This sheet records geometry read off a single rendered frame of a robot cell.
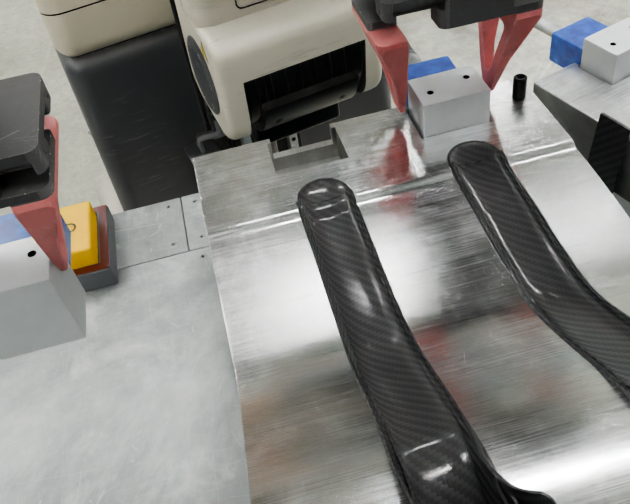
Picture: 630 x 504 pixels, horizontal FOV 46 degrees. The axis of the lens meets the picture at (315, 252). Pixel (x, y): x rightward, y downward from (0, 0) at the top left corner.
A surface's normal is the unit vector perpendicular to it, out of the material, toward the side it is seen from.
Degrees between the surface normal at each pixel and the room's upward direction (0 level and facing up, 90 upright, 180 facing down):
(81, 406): 0
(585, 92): 0
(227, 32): 8
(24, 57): 0
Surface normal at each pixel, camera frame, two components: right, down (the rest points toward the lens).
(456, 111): 0.23, 0.68
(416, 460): 0.12, -0.58
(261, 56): 0.43, 0.70
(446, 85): -0.13, -0.69
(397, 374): -0.29, -0.88
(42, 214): 0.25, 0.90
